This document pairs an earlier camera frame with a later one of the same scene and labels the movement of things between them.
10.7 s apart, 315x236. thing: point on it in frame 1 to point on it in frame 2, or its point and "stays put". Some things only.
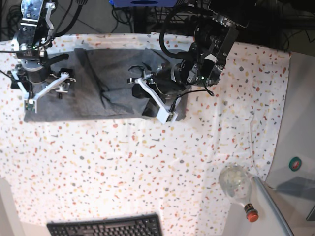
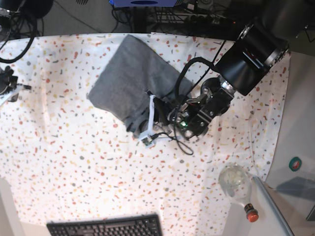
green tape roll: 295,163 stays put
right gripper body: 169,78 to 162,109
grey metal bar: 284,224 stays put
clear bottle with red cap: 235,181 stays put
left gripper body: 36,70 to 8,81
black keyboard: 138,225 stays put
